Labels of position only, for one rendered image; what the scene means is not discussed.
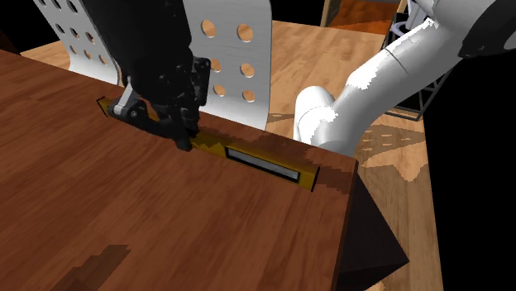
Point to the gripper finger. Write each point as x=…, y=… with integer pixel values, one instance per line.
x=135, y=114
x=184, y=133

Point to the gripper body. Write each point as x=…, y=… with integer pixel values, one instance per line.
x=149, y=44

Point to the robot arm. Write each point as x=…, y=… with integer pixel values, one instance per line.
x=375, y=92

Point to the white perforated chair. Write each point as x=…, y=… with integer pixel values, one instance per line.
x=232, y=56
x=86, y=52

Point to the brown wooden table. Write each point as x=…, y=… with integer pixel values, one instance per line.
x=161, y=209

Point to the yellow spirit level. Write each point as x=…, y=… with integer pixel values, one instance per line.
x=262, y=163

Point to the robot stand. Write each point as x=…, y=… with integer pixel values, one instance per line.
x=475, y=181

